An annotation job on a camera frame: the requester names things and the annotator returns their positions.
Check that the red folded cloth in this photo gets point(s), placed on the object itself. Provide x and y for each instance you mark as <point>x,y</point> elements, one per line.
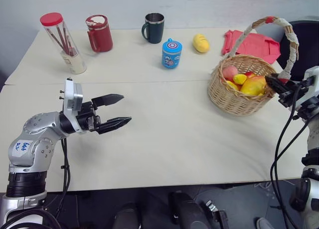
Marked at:
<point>259,45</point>

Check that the black office chair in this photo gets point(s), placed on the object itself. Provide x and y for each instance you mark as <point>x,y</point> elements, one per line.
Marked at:
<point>306,47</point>

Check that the yellow bread toy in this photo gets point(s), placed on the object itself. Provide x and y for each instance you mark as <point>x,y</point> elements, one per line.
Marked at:
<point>201,43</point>

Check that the pink toy peach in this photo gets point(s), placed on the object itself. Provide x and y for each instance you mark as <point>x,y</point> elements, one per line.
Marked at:
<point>229,73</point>

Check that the clear pencil tube red lid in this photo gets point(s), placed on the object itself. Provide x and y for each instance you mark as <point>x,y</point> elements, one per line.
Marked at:
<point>66,49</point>

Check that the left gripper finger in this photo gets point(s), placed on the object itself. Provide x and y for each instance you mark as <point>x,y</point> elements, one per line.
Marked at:
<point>114,123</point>
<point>109,99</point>

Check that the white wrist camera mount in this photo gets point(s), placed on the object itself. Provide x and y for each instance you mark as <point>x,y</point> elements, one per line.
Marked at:
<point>312,76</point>
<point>72,94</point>

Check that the dark rounded shape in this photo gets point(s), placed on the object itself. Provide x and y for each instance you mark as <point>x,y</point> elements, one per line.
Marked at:
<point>127,216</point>
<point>187,211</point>

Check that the black clamp bracket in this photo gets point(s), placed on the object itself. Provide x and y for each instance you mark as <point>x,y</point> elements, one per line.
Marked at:
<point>216,214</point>

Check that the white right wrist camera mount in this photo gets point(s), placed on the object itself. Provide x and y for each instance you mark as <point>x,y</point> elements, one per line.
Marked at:
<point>312,76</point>

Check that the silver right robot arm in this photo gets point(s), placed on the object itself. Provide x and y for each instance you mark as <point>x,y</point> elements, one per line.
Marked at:
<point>311,149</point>

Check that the blue cartoon tin can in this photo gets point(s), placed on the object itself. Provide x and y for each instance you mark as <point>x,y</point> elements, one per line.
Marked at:
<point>171,55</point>

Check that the red pencil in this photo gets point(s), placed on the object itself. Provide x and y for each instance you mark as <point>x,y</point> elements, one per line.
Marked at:
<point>69,39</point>
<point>65,40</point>
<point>56,40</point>

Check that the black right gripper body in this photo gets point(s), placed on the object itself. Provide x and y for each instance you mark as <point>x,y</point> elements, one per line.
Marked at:
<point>292,93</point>

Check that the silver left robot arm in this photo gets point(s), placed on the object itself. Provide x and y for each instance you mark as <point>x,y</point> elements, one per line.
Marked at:
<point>37,129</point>

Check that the grey shoe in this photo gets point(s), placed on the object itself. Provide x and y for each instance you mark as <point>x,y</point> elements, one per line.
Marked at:
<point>265,224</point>

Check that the dark green steel mug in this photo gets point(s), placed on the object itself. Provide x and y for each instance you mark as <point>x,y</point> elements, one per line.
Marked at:
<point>155,30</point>

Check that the yellow toy fruit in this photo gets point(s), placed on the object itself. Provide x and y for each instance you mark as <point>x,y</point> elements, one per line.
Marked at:
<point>232,85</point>

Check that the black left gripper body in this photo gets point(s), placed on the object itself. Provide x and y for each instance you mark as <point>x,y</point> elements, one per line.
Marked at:
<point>87,115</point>

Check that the red lidded mug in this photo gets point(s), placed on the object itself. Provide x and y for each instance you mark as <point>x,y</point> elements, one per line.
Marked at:
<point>101,35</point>

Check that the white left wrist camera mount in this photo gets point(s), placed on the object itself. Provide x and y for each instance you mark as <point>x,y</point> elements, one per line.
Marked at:
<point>72,94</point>

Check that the red toy apple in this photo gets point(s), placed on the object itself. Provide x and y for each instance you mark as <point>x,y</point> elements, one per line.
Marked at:
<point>250,75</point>

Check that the red and yellow toy mango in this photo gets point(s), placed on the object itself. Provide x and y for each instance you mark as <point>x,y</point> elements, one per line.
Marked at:
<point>253,86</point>

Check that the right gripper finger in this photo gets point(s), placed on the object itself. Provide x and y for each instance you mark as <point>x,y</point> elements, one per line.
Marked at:
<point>284,81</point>
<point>275,85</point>

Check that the small yellow toy lemon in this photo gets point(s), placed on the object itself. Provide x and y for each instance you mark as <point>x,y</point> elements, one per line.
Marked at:
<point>239,78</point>

